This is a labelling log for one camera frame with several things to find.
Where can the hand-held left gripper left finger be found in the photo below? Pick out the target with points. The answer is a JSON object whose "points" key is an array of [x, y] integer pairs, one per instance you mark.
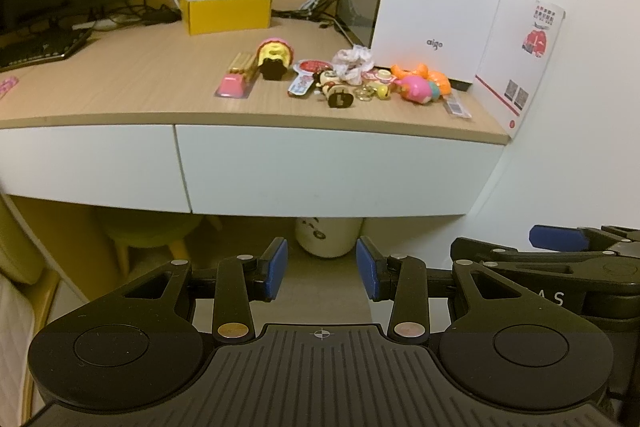
{"points": [[276, 269]]}

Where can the yellow cardboard box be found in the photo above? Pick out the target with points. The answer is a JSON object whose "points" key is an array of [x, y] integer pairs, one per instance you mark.
{"points": [[225, 14]]}

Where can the yellow stool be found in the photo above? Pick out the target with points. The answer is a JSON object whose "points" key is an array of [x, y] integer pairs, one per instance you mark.
{"points": [[150, 232]]}

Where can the barcode tag packet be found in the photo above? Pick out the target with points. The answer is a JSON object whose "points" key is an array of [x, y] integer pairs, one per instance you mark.
{"points": [[456, 106]]}

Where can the white pink wrapper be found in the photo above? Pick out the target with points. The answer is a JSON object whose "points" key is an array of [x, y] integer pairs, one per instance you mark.
{"points": [[352, 64]]}

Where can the red white candy packet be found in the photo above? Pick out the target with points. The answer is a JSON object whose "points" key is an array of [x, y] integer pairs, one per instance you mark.
{"points": [[302, 79]]}

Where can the white quilted mattress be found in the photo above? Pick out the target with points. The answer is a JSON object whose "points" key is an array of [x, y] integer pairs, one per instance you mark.
{"points": [[20, 322]]}

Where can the pink round toy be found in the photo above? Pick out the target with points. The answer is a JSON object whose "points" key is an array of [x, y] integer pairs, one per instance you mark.
{"points": [[415, 89]]}

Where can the pink yellow cupcake toy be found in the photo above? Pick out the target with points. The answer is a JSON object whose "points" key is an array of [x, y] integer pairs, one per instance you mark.
{"points": [[274, 59]]}

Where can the clear pack of toy wafers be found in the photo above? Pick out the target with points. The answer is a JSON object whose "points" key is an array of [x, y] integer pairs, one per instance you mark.
{"points": [[235, 79]]}

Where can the cream round bin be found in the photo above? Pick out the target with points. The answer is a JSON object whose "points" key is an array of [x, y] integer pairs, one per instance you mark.
{"points": [[327, 237]]}

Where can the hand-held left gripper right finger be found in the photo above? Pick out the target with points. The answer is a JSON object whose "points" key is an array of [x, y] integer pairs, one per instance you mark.
{"points": [[367, 269]]}

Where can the white printed card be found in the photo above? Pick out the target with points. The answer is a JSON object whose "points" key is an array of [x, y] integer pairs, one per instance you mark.
{"points": [[525, 57]]}

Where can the small yellow toy ball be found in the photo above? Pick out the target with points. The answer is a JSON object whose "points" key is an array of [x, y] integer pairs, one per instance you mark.
{"points": [[382, 93]]}

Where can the tiny white toy cup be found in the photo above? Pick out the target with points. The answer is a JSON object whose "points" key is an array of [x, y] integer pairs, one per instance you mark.
{"points": [[385, 76]]}

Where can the narrow white drawer front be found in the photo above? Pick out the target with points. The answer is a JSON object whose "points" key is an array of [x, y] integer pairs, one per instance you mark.
{"points": [[85, 164]]}

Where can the black keyboard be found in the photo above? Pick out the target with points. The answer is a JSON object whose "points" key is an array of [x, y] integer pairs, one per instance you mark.
{"points": [[40, 49]]}

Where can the pink patterned strip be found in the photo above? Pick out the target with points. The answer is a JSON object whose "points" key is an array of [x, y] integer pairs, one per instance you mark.
{"points": [[7, 87]]}

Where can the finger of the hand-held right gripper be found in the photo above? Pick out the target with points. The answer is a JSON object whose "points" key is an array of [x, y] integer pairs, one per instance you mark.
{"points": [[560, 238], [530, 258]]}

